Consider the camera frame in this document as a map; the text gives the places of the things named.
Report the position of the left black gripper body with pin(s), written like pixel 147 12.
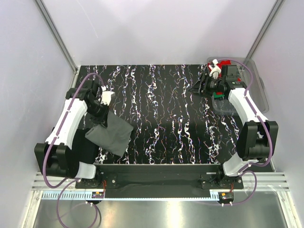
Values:
pixel 98 111

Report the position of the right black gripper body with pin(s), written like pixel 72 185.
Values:
pixel 211 85

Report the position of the grey t shirt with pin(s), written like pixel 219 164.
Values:
pixel 113 138

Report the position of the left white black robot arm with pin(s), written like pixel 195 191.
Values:
pixel 56 158

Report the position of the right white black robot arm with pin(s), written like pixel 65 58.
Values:
pixel 256 142

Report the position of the green t shirt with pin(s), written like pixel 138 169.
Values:
pixel 218 95

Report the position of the red t shirt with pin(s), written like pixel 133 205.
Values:
pixel 224 63

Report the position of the black folded t shirt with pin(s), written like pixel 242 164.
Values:
pixel 85 152

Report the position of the clear plastic bin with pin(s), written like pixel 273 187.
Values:
pixel 249 75

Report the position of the black marble pattern mat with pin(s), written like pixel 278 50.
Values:
pixel 170 124

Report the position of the left small connector board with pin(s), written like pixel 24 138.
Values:
pixel 98 195

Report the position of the small connector board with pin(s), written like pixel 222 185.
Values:
pixel 226 198
pixel 98 195

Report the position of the right small connector board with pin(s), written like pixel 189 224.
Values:
pixel 226 198

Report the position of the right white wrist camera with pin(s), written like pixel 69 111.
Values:
pixel 215 70

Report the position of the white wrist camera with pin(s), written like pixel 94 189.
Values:
pixel 106 96
pixel 215 70

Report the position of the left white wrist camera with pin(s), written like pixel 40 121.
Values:
pixel 106 96

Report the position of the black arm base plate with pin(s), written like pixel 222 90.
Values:
pixel 143 181

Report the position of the left aluminium frame post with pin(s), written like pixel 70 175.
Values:
pixel 55 33

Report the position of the aluminium frame post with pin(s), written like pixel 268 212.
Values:
pixel 265 27
pixel 55 33

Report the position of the left white cable duct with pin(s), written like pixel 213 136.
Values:
pixel 68 195

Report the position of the white cable duct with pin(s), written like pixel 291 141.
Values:
pixel 214 195
pixel 68 195

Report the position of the right aluminium frame post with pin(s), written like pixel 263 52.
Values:
pixel 265 27

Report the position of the right white cable duct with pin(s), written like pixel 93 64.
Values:
pixel 214 195

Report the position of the front aluminium rail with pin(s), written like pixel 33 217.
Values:
pixel 265 181

